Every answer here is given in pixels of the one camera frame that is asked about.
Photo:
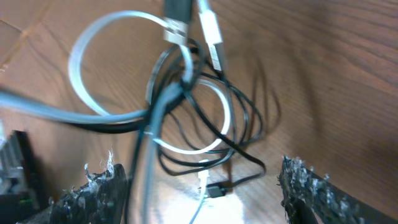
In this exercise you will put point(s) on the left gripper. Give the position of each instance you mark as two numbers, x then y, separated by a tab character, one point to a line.
18	194

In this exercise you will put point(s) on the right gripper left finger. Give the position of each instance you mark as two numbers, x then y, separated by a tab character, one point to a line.
101	200

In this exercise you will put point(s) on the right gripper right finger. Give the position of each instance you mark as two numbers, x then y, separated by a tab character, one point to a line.
309	198

